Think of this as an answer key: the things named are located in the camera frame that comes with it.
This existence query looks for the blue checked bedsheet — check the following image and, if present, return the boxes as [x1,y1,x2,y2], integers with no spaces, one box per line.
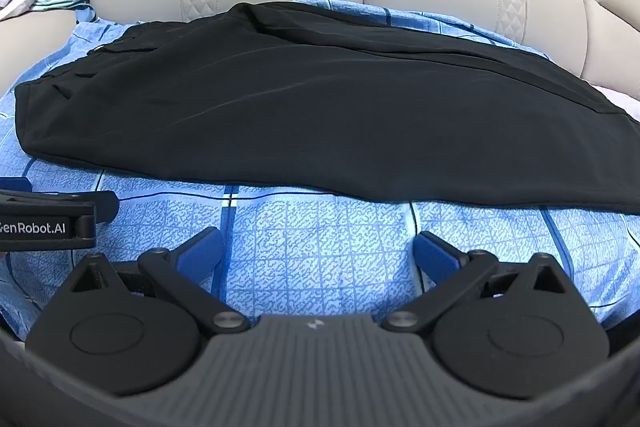
[0,0,640,344]

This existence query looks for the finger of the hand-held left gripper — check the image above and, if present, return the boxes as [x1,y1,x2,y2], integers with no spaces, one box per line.
[94,190,119,224]

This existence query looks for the beige padded bench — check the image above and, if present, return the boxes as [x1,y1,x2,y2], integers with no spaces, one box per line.
[0,4,97,96]

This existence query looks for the pale pink mattress cover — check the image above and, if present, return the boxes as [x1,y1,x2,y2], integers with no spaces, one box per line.
[597,84,640,126]

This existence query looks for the black pants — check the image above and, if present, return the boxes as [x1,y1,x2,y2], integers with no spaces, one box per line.
[14,1,640,215]

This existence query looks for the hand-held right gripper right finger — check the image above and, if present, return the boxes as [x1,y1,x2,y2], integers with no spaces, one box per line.
[382,231,576,336]

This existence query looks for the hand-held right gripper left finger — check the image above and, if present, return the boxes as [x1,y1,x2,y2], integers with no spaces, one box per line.
[65,227,251,336]

